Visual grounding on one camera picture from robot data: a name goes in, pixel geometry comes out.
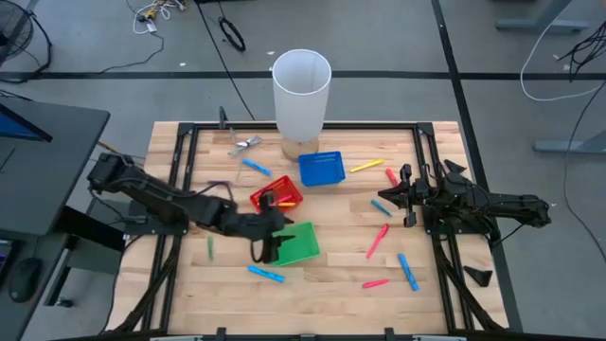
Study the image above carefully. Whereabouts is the red plastic basket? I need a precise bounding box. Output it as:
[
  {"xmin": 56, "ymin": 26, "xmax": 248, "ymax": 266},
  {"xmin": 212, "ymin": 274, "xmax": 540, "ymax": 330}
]
[{"xmin": 249, "ymin": 174, "xmax": 305, "ymax": 214}]

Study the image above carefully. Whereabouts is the green plastic basket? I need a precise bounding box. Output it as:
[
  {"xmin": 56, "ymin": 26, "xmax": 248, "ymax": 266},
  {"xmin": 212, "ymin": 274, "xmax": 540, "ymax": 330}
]
[{"xmin": 272, "ymin": 221, "xmax": 322, "ymax": 268}]

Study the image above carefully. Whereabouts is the black desk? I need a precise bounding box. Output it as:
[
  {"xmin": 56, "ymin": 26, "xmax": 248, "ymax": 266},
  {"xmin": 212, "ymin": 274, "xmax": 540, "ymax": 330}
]
[{"xmin": 0, "ymin": 97, "xmax": 112, "ymax": 238}]

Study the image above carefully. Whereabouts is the crumpled clear plastic wrapper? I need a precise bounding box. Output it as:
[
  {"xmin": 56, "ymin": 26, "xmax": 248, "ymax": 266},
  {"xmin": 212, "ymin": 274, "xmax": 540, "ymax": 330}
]
[{"xmin": 226, "ymin": 135, "xmax": 264, "ymax": 160}]

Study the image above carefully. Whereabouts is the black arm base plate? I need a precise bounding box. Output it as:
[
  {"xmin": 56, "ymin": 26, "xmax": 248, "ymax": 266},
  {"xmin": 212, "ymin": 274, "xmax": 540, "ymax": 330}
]
[
  {"xmin": 422, "ymin": 196, "xmax": 496, "ymax": 237},
  {"xmin": 123, "ymin": 198, "xmax": 190, "ymax": 237}
]

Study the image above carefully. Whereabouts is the white cable bundle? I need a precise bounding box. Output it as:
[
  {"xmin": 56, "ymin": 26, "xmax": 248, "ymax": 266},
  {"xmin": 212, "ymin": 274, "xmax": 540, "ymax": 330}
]
[{"xmin": 125, "ymin": 0, "xmax": 187, "ymax": 35}]

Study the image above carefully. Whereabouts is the computer monitor blue screen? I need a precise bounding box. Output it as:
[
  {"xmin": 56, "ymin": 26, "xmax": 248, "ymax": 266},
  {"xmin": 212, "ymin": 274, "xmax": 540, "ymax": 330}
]
[{"xmin": 0, "ymin": 102, "xmax": 53, "ymax": 143}]

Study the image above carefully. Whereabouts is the black floor fan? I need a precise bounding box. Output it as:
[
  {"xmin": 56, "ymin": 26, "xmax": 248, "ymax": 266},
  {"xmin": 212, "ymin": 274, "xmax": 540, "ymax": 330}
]
[{"xmin": 0, "ymin": 0, "xmax": 53, "ymax": 85}]

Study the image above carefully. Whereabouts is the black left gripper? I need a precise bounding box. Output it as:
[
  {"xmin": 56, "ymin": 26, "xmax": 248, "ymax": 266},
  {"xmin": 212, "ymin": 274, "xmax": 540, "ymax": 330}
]
[{"xmin": 236, "ymin": 188, "xmax": 297, "ymax": 265}]

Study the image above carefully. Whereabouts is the grey table foot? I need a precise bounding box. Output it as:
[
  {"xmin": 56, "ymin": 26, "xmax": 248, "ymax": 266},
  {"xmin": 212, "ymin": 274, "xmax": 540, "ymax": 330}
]
[
  {"xmin": 533, "ymin": 130, "xmax": 606, "ymax": 155},
  {"xmin": 495, "ymin": 0, "xmax": 591, "ymax": 34}
]

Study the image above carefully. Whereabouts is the yellow marker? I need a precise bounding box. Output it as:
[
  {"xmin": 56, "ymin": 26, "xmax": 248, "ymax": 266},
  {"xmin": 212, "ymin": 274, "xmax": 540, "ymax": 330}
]
[{"xmin": 348, "ymin": 158, "xmax": 385, "ymax": 174}]

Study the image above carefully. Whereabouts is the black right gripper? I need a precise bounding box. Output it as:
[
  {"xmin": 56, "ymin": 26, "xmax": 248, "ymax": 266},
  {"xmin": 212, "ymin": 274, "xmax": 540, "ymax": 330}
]
[{"xmin": 377, "ymin": 164, "xmax": 446, "ymax": 228}]

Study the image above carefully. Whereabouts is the light blue marker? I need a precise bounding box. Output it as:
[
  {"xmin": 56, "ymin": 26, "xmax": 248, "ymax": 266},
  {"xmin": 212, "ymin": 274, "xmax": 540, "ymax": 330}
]
[
  {"xmin": 241, "ymin": 158, "xmax": 274, "ymax": 177},
  {"xmin": 247, "ymin": 264, "xmax": 287, "ymax": 284},
  {"xmin": 397, "ymin": 253, "xmax": 420, "ymax": 293},
  {"xmin": 370, "ymin": 199, "xmax": 393, "ymax": 218}
]

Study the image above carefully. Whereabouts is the black coiled cable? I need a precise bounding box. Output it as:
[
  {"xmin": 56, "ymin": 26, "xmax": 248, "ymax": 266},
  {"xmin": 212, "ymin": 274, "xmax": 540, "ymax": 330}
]
[{"xmin": 218, "ymin": 16, "xmax": 247, "ymax": 52}]

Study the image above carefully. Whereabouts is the blue plastic basket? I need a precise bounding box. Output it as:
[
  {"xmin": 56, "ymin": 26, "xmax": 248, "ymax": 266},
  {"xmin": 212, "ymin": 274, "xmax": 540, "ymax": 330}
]
[{"xmin": 297, "ymin": 150, "xmax": 347, "ymax": 188}]

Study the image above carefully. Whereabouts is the black cable bundle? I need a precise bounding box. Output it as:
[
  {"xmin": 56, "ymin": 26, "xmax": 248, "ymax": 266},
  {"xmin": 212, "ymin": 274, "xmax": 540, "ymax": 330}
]
[{"xmin": 558, "ymin": 32, "xmax": 606, "ymax": 81}]

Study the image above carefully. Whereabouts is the white floor cable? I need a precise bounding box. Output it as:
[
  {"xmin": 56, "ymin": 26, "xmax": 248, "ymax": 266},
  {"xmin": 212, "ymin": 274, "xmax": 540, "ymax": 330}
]
[{"xmin": 519, "ymin": 13, "xmax": 606, "ymax": 103}]

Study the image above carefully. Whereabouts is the black computer mouse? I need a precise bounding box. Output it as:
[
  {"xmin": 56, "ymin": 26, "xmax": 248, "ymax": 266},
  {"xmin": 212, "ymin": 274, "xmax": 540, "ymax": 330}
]
[{"xmin": 8, "ymin": 257, "xmax": 43, "ymax": 304}]

